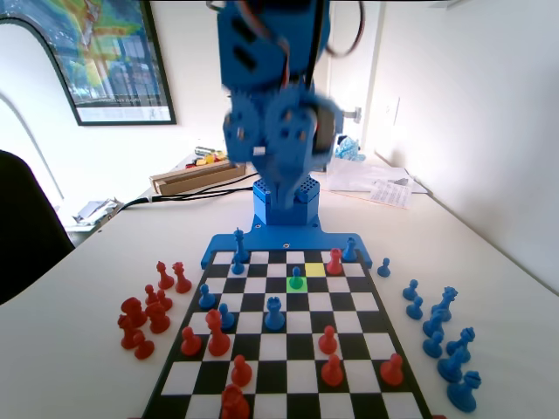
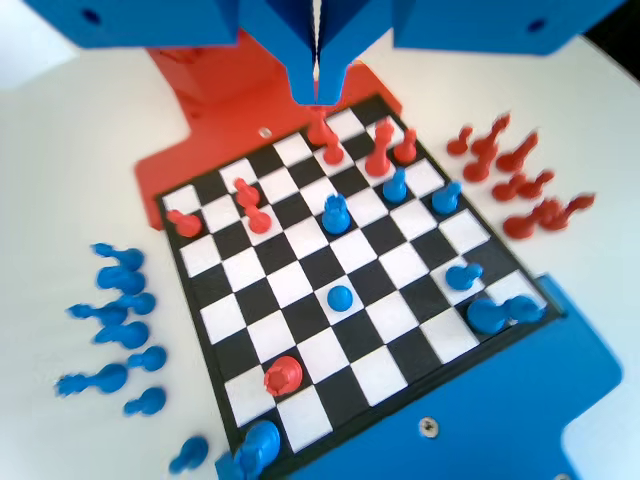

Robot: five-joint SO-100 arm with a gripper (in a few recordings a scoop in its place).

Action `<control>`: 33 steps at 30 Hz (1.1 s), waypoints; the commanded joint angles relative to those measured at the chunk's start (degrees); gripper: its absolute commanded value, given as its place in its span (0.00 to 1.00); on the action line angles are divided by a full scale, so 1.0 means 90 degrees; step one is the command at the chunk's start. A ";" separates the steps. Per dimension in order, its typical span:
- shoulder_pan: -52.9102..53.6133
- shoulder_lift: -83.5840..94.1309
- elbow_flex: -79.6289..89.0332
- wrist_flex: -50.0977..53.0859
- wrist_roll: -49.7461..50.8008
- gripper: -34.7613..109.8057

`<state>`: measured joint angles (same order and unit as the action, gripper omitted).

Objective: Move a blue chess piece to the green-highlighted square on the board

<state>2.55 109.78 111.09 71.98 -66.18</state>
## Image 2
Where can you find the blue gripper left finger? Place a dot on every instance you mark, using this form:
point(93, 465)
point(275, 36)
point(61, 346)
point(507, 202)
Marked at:
point(300, 50)

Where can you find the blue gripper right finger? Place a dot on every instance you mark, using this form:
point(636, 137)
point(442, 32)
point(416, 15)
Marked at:
point(332, 50)

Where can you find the blue chess pawn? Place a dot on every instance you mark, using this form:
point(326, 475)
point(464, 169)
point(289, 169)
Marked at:
point(395, 186)
point(340, 298)
point(190, 452)
point(461, 277)
point(445, 198)
point(146, 401)
point(142, 303)
point(150, 358)

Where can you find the red chess pawn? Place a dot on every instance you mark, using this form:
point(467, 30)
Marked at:
point(247, 194)
point(459, 143)
point(185, 224)
point(537, 184)
point(332, 152)
point(406, 147)
point(509, 188)
point(258, 222)

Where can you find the red king board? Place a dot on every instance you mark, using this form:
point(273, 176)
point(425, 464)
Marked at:
point(378, 157)

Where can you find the red chess queen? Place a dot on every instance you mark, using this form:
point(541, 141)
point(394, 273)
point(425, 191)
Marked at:
point(522, 226)

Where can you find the tall blue piece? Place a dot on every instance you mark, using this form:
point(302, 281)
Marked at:
point(487, 315)

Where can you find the blue chess queen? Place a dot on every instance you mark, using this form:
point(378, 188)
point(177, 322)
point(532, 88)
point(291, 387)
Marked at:
point(102, 378)

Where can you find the black white chessboard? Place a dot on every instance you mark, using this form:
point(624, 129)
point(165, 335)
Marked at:
point(300, 260)

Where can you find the silver plate screw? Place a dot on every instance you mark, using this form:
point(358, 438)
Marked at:
point(429, 426)

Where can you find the red robot base plate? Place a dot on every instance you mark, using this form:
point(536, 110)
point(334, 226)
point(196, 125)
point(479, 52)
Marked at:
point(200, 125)

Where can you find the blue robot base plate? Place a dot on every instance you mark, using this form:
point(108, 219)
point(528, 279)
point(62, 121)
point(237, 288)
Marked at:
point(475, 410)

